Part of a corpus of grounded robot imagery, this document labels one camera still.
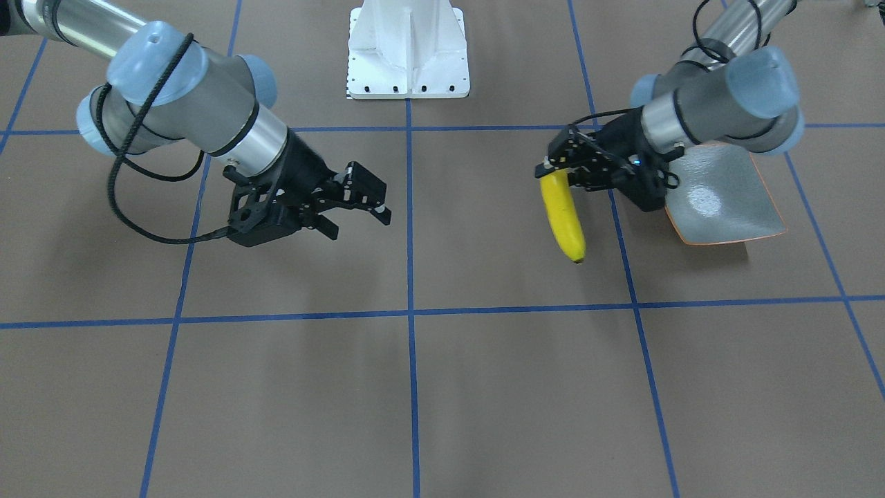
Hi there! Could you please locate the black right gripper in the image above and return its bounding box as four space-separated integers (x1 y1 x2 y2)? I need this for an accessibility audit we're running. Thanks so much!
223 131 392 247

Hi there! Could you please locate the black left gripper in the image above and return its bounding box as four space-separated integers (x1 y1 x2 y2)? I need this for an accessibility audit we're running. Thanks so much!
534 108 680 212

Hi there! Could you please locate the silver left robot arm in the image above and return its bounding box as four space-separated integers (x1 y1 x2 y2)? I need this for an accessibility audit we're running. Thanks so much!
534 1 805 212

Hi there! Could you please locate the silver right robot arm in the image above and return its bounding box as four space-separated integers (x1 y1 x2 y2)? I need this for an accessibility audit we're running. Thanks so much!
2 1 391 247

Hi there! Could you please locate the blue square plate orange rim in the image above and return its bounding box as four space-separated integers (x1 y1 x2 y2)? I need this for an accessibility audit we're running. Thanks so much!
666 142 788 246

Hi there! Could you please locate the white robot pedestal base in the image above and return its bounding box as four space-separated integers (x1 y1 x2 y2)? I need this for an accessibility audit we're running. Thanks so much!
346 1 471 99

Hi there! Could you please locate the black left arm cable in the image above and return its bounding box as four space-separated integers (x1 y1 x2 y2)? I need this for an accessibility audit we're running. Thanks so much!
571 0 763 129

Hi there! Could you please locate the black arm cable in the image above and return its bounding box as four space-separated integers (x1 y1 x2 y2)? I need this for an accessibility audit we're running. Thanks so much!
571 0 763 129
95 33 230 246

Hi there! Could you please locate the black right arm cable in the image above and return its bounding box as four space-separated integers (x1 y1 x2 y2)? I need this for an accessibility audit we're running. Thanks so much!
95 33 230 246

